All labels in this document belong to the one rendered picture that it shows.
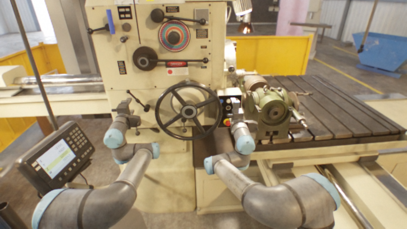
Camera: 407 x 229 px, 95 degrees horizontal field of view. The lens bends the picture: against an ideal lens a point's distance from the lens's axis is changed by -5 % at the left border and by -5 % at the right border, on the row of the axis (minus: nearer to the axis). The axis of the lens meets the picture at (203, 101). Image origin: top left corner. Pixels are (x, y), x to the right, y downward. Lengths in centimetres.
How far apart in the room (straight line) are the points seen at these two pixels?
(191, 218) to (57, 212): 165
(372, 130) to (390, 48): 527
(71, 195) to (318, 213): 67
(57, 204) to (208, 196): 155
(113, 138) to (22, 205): 215
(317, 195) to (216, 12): 96
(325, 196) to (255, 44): 340
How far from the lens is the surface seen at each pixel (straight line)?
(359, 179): 191
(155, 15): 113
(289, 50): 414
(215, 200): 213
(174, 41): 110
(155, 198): 209
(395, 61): 710
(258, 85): 163
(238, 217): 223
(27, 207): 292
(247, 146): 87
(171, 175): 184
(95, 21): 128
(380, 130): 199
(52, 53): 441
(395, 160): 270
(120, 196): 66
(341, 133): 176
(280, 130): 147
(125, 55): 127
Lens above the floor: 189
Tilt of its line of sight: 28 degrees down
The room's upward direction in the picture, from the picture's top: 1 degrees counter-clockwise
